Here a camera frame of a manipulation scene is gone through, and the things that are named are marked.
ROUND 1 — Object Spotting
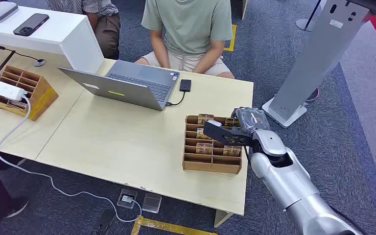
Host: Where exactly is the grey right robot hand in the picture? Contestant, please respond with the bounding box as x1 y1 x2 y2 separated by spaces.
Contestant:
231 107 270 136

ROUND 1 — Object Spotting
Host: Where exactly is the wooden card holder with cards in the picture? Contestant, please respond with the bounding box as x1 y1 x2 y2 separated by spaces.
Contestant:
182 114 243 175

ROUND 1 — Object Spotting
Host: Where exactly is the black external drive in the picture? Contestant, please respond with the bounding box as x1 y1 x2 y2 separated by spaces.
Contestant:
179 79 192 93

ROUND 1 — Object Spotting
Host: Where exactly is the yellow floor tape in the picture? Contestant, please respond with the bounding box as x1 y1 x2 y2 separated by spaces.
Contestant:
223 24 237 52
130 216 218 235

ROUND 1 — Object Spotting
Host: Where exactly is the silver kiosk stand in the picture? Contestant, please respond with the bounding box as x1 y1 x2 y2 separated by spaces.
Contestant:
261 0 370 129

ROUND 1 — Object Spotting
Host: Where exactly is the wooden table leg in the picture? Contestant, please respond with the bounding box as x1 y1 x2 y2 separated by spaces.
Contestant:
213 209 234 228

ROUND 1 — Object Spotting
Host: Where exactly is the stanchion pole with base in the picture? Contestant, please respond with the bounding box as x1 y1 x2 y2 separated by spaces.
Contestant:
295 0 322 32

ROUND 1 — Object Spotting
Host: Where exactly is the grey floor socket lid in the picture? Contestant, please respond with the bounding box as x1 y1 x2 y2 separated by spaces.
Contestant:
141 192 163 214

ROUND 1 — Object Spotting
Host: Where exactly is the grey open laptop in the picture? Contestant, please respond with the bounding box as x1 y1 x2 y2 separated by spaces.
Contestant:
57 59 181 112

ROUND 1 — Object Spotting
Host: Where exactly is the floor socket box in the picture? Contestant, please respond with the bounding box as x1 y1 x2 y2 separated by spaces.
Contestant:
117 188 139 209

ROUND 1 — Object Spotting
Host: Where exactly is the black object on floor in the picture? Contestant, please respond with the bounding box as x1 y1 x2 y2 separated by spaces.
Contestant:
92 209 118 235

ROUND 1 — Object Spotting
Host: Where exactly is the white counter shelf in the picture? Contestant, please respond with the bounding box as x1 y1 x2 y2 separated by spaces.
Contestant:
0 1 105 74

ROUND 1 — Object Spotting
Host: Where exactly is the black smartphone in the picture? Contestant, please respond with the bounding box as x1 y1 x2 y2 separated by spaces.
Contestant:
13 13 50 37

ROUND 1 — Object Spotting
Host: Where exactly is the white power strip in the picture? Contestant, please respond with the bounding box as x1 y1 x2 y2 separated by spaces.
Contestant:
0 75 28 102

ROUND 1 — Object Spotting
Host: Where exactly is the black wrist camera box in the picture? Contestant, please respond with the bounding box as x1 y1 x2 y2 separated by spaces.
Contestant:
203 120 254 147

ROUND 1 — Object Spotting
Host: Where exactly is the black drive cable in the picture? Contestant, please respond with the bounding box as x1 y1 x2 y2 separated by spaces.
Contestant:
165 91 187 107

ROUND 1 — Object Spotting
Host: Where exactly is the white power cable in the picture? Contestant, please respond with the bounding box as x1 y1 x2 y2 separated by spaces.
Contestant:
0 95 142 223

